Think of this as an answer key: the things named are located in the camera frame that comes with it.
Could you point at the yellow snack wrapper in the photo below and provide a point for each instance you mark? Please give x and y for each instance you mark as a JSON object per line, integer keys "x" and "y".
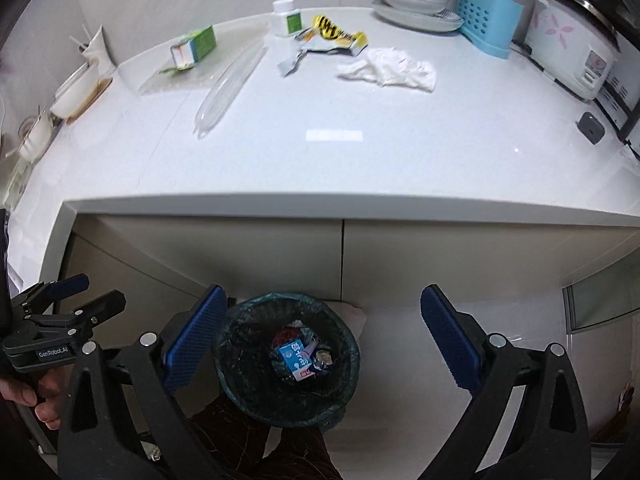
{"x": 324, "y": 36}

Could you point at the red mesh net bag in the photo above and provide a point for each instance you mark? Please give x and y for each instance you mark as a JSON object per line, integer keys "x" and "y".
{"x": 286, "y": 335}

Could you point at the blue white milk carton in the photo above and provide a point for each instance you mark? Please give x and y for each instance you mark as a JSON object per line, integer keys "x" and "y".
{"x": 295, "y": 361}

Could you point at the white tissue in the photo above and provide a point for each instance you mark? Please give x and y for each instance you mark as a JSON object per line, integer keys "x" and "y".
{"x": 387, "y": 67}

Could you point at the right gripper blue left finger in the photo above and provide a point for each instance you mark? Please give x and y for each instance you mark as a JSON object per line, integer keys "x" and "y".
{"x": 189, "y": 335}

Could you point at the black mesh trash bin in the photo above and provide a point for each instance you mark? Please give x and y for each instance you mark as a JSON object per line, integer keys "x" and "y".
{"x": 243, "y": 355}

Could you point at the white rice cooker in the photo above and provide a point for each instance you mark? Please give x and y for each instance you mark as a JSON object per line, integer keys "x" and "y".
{"x": 573, "y": 43}

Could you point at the green white small carton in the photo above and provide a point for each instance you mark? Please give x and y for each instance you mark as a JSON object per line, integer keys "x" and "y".
{"x": 190, "y": 50}

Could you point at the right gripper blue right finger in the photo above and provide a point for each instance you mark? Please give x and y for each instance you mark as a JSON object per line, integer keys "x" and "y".
{"x": 458, "y": 336}

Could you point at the small black puck device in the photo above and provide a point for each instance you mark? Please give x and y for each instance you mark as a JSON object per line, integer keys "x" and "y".
{"x": 591, "y": 128}

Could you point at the torn silver wrapper strip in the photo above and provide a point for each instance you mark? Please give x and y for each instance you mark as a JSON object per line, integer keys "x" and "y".
{"x": 289, "y": 66}

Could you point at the blue striped plate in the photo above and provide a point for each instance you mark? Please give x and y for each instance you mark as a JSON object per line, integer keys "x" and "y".
{"x": 440, "y": 23}

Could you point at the white stacked bowls left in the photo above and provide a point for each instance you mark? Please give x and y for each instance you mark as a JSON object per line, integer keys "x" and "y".
{"x": 76, "y": 91}

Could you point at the long clear plastic sleeve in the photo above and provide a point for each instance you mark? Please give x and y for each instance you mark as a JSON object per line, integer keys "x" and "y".
{"x": 227, "y": 87}

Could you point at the wooden coaster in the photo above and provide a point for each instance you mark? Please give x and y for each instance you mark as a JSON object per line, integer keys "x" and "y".
{"x": 98, "y": 91}

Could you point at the blue plastic utensil caddy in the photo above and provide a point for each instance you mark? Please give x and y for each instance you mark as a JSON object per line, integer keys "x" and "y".
{"x": 490, "y": 24}

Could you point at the white utensil holder cup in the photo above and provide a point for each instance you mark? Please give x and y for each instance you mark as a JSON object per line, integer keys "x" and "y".
{"x": 95, "y": 51}

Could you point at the bubble wrap sheet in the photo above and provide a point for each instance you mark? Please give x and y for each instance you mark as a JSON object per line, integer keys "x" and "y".
{"x": 232, "y": 39}

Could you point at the person's left hand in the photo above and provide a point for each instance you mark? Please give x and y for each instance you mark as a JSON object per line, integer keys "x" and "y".
{"x": 47, "y": 398}

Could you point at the white pill bottle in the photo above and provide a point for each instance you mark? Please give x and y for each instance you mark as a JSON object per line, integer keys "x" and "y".
{"x": 285, "y": 19}

